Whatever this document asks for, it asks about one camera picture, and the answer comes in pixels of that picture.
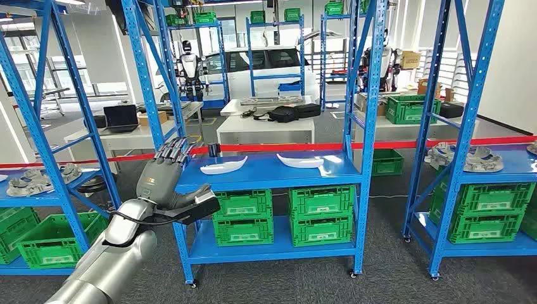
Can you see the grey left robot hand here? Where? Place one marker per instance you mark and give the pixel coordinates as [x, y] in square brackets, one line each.
[159, 184]

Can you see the white curved plastic part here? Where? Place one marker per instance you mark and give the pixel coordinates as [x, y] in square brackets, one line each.
[300, 161]
[222, 167]

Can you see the black shoulder bag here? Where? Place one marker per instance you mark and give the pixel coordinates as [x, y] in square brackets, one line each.
[283, 114]

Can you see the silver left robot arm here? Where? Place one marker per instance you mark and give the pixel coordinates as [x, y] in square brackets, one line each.
[109, 260]

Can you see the grey cast metal part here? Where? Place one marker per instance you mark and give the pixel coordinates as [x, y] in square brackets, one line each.
[438, 153]
[71, 173]
[29, 184]
[482, 161]
[533, 148]

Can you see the blue metal shelf rack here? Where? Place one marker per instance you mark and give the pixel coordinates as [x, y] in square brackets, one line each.
[323, 63]
[268, 172]
[516, 163]
[277, 77]
[29, 202]
[214, 104]

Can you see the red barrier belt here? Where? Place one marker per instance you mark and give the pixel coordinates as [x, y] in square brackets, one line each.
[130, 156]
[293, 146]

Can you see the white table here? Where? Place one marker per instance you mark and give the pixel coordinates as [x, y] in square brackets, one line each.
[264, 130]
[398, 130]
[121, 136]

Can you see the black stool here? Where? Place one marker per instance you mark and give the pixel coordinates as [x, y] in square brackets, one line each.
[92, 184]

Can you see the black laptop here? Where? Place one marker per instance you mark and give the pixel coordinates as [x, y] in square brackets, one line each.
[121, 117]

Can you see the grey metal tray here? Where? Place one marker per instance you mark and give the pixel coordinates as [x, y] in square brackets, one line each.
[168, 106]
[272, 101]

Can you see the black hard case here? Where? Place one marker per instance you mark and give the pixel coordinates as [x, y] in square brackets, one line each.
[451, 110]
[308, 110]
[101, 121]

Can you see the green plastic crate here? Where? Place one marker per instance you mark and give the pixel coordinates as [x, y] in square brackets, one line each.
[321, 201]
[530, 222]
[321, 230]
[176, 20]
[407, 111]
[334, 8]
[243, 233]
[243, 203]
[486, 228]
[388, 163]
[365, 6]
[16, 235]
[257, 16]
[54, 247]
[292, 15]
[205, 17]
[499, 199]

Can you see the white black humanoid robot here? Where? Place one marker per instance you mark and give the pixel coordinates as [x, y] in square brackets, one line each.
[385, 63]
[191, 67]

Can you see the white car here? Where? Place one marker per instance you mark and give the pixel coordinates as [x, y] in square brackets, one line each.
[235, 86]

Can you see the blue plastic bin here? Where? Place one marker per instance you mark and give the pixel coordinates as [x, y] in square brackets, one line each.
[289, 87]

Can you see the open cardboard box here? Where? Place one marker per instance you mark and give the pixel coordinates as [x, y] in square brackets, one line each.
[423, 88]

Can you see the small cardboard box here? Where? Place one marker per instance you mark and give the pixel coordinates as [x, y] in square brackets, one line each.
[449, 95]

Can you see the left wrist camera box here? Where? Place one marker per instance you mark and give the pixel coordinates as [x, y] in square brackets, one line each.
[201, 212]

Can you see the black barrier post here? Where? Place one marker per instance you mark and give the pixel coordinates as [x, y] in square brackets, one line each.
[214, 150]

